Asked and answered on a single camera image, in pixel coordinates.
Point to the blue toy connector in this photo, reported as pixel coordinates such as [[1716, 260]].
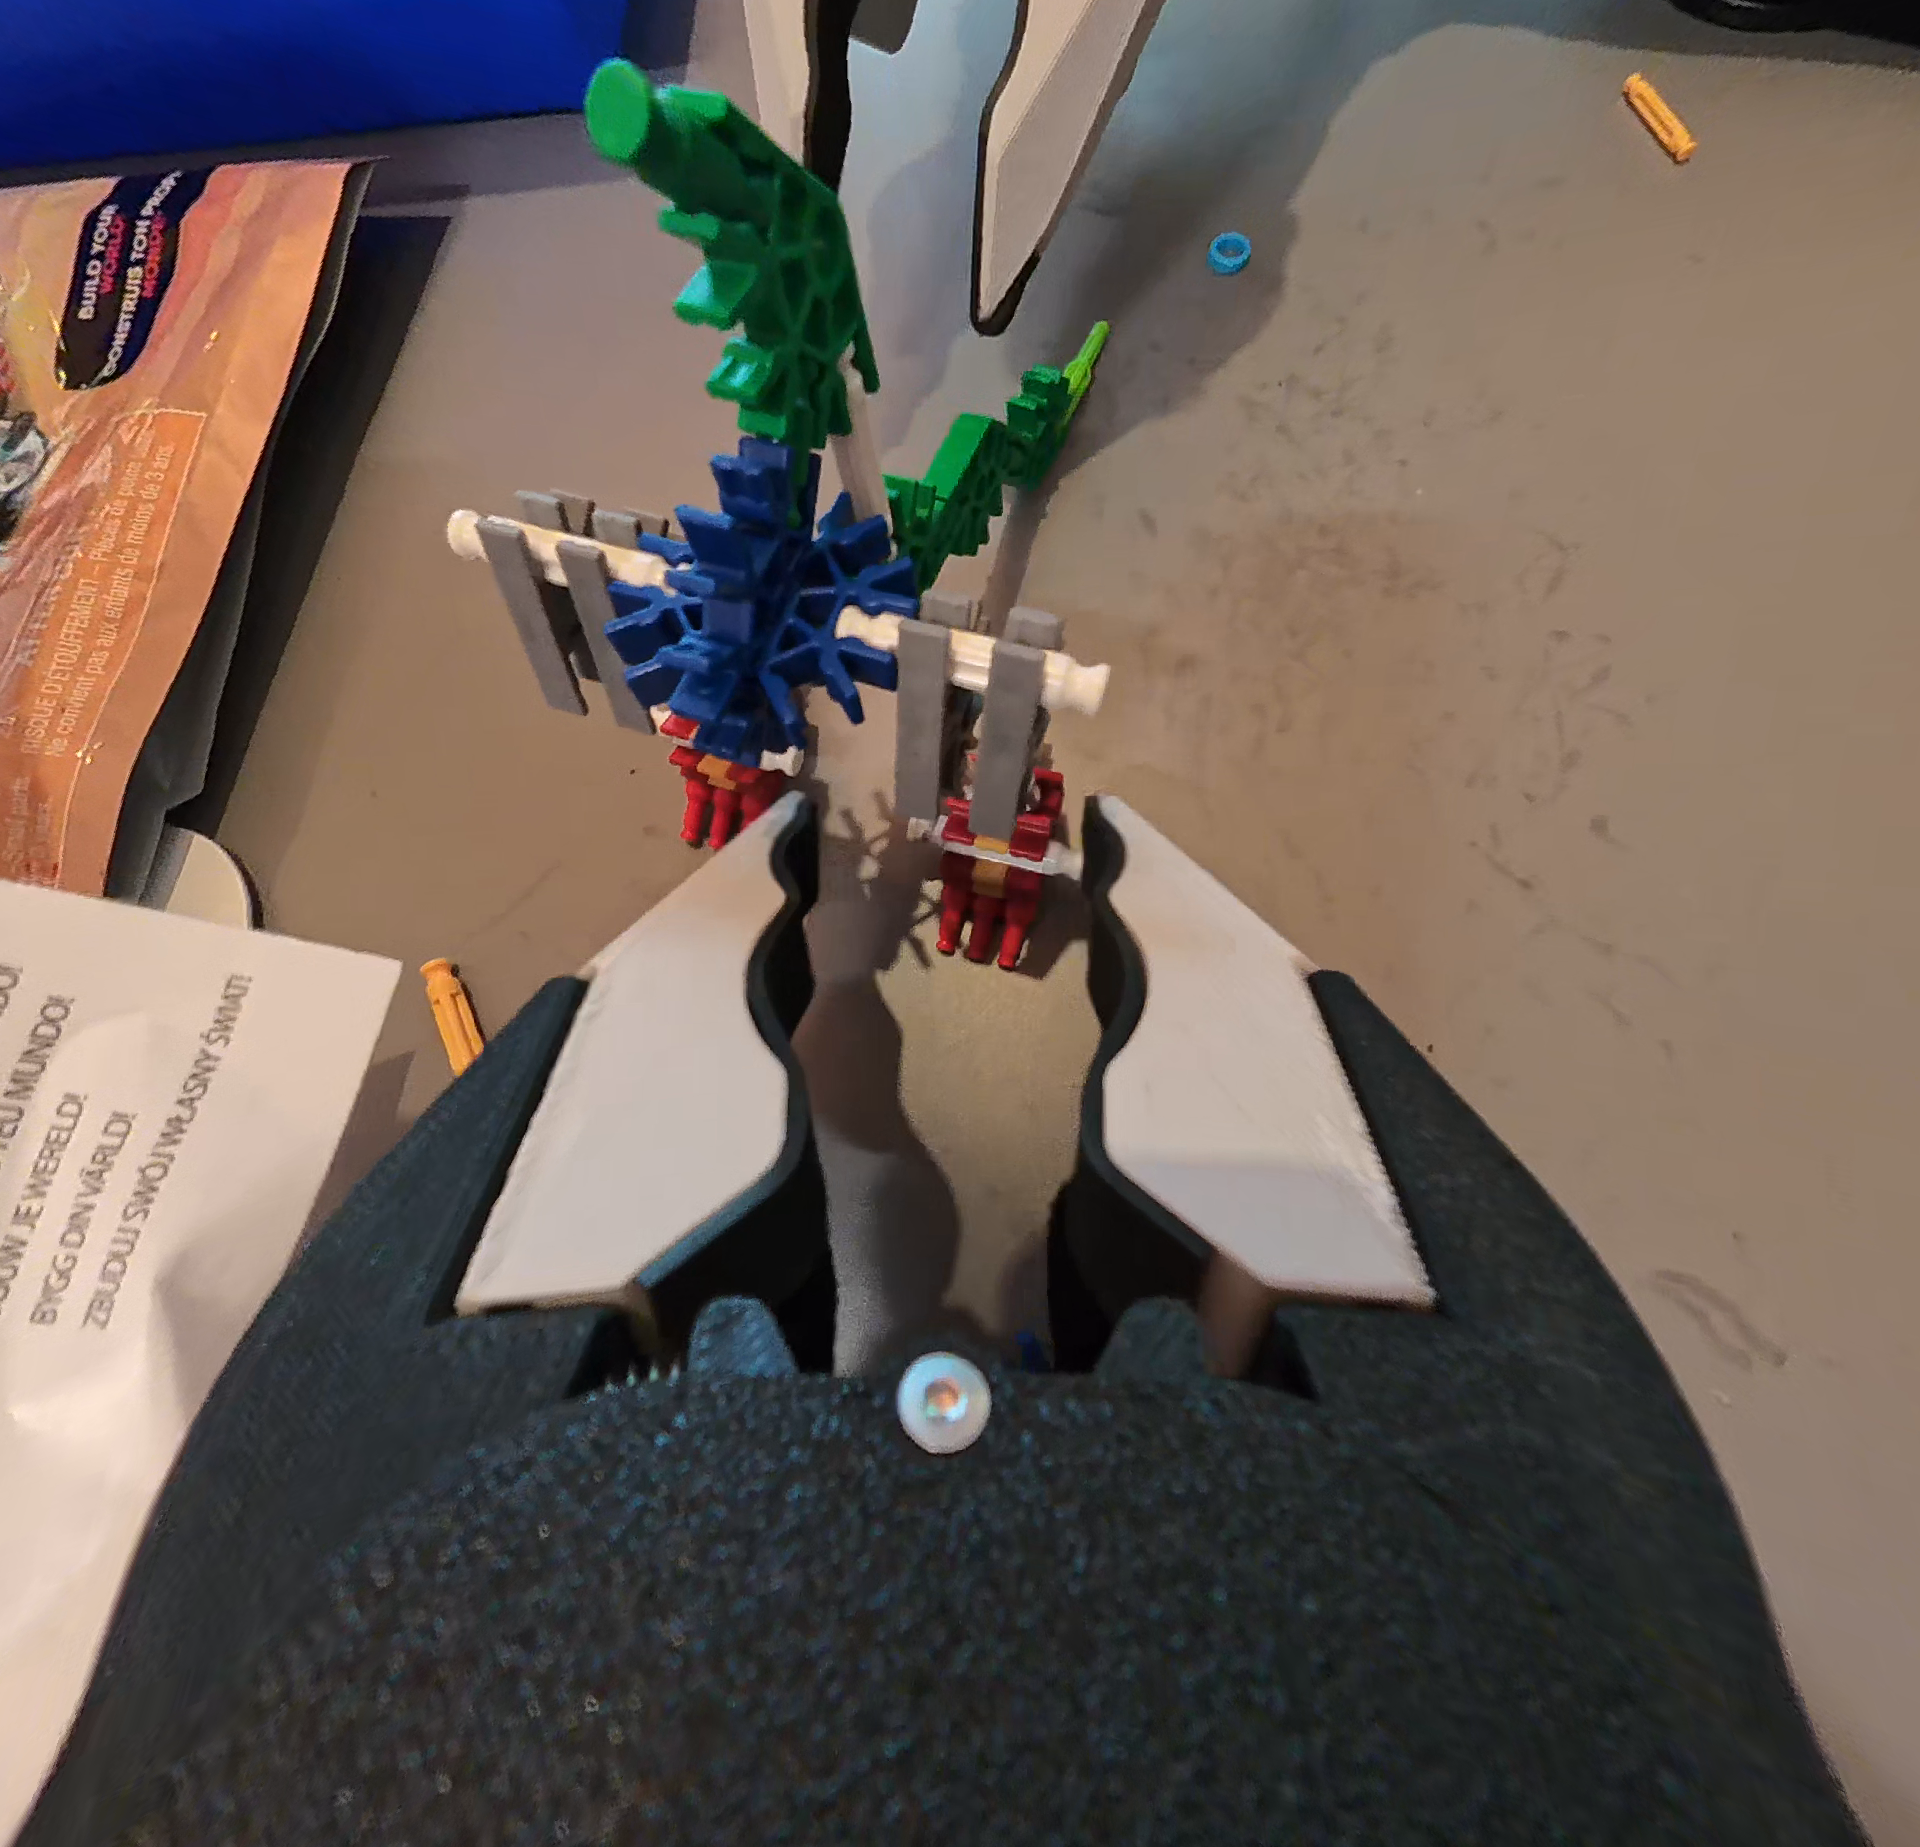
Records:
[[751, 602]]

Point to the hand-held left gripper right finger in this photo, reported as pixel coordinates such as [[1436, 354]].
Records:
[[1246, 1128]]

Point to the short green toy rod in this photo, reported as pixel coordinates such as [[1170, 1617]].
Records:
[[623, 108]]

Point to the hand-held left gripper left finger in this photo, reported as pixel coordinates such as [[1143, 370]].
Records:
[[660, 1113]]

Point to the blue plastic bin with tag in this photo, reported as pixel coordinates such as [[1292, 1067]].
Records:
[[301, 17]]

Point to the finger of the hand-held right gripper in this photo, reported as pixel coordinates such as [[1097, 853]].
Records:
[[771, 2], [1080, 78]]

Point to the long yellow toy rod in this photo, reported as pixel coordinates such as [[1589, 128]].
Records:
[[451, 1015]]

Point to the toy instruction booklet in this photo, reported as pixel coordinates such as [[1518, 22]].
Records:
[[135, 1128]]

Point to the clear plastic bag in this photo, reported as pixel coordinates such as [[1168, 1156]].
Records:
[[166, 453]]

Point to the short orange toy rod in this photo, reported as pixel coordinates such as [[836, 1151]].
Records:
[[1658, 118]]

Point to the green toy connector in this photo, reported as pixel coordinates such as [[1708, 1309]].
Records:
[[953, 498], [786, 272]]

